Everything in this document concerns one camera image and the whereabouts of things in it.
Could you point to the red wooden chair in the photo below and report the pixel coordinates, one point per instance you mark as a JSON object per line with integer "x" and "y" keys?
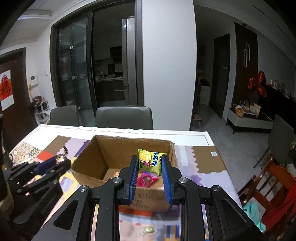
{"x": 274, "y": 189}

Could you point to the grey chair left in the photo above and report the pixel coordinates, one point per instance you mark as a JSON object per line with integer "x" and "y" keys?
{"x": 64, "y": 116}

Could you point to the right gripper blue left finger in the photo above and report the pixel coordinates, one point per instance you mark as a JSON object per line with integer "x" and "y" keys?
{"x": 74, "y": 219}

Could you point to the grey chair right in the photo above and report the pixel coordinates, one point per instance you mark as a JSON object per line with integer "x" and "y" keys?
{"x": 133, "y": 117}

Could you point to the red heart balloons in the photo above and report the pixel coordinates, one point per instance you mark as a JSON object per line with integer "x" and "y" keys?
{"x": 258, "y": 82}

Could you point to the patterned floral placemat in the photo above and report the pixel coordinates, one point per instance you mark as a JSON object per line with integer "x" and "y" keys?
{"x": 24, "y": 152}

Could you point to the white shoe rack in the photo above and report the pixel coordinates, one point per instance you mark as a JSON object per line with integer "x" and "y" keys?
{"x": 39, "y": 107}

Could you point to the red fu door poster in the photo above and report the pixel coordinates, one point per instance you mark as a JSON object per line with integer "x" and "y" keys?
{"x": 6, "y": 90}

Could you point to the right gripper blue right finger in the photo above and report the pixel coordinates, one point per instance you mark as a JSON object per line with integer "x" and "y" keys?
{"x": 204, "y": 207}

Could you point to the pink snack packet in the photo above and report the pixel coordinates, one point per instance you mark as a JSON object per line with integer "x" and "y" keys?
{"x": 146, "y": 179}

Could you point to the colourful patchwork tablecloth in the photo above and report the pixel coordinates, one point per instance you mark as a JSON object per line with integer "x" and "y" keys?
{"x": 92, "y": 159}

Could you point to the dark sliding glass door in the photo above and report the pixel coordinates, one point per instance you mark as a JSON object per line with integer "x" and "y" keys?
{"x": 96, "y": 58}

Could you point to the light green wrapped candy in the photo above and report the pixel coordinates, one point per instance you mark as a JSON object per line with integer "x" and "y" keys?
{"x": 149, "y": 230}

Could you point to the dark grey side chair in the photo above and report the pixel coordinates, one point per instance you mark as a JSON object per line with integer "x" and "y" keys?
{"x": 279, "y": 141}

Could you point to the twisted foil candy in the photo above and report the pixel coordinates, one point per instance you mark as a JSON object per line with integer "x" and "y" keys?
{"x": 63, "y": 155}

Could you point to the green durian candy packet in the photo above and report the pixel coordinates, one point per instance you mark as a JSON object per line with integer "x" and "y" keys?
{"x": 150, "y": 161}

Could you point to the white low side table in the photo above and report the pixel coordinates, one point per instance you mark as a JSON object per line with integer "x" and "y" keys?
{"x": 247, "y": 123}

